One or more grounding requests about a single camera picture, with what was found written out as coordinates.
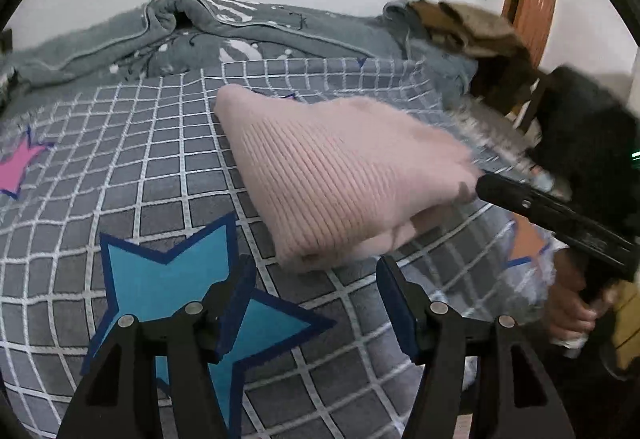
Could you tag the floral bed sheet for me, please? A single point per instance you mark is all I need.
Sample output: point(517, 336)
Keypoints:
point(500, 144)

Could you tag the yellow cloth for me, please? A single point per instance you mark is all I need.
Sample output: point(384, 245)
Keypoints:
point(627, 324)

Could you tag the wooden door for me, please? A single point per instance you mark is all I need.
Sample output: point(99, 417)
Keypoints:
point(537, 4)

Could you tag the brown clothes pile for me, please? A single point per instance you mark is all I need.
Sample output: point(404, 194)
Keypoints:
point(475, 26)

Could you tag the pink knit sweater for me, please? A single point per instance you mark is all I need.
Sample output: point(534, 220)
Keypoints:
point(340, 179)

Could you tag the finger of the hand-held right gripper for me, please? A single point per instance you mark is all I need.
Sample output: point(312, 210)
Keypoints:
point(550, 214)

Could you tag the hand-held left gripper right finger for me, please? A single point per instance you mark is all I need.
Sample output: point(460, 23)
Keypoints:
point(397, 304)

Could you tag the person's right hand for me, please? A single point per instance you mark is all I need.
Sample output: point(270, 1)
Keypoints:
point(567, 304)

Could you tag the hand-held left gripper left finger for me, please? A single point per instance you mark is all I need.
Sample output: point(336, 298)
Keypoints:
point(235, 304)

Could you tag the dark wooden chair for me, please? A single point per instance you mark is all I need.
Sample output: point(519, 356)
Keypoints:
point(500, 79)

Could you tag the grey checked star-print sheet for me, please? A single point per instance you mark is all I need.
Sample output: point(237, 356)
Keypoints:
point(125, 159)

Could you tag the grey plush blanket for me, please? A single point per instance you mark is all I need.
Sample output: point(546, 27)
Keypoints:
point(310, 31)

